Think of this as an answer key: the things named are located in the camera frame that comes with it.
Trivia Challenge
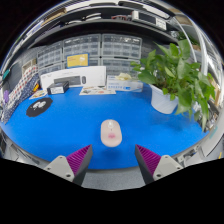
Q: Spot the white blue glove box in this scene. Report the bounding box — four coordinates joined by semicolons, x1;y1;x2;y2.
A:
106;73;144;93

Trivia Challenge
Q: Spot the pink computer mouse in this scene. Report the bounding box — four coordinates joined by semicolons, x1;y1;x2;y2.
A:
100;119;123;148

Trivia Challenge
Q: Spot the small black product box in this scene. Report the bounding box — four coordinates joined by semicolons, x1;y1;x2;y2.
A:
46;80;70;96

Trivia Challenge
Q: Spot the green potted plant, white pot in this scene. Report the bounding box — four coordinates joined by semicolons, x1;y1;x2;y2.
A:
130;38;217;133

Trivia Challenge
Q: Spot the small purple toy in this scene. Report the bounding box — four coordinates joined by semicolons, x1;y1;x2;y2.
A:
3;89;10;104

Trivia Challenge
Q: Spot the navy dotted cloth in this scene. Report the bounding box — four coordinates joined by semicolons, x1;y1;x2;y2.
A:
0;73;41;125

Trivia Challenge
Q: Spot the grey wall shelf unit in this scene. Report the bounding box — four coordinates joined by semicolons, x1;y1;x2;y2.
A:
6;0;208;51

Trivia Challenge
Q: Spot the white keyboard carton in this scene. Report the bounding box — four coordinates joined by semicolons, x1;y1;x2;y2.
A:
39;65;108;90

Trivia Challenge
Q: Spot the yellow blue box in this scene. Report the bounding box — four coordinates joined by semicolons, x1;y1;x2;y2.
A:
65;52;90;69

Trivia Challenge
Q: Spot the white woven basket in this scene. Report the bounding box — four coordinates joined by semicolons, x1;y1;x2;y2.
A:
21;59;38;75

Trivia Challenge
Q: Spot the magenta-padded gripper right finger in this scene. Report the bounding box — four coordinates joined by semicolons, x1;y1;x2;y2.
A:
134;144;184;185

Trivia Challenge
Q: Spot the red white checked cloth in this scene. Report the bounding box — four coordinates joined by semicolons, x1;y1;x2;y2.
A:
7;64;38;108

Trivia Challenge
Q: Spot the black scalloped mouse pad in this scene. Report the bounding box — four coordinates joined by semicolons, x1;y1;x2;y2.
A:
25;97;54;118

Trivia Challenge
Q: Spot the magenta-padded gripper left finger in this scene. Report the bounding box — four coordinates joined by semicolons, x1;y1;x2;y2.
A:
44;144;94;187

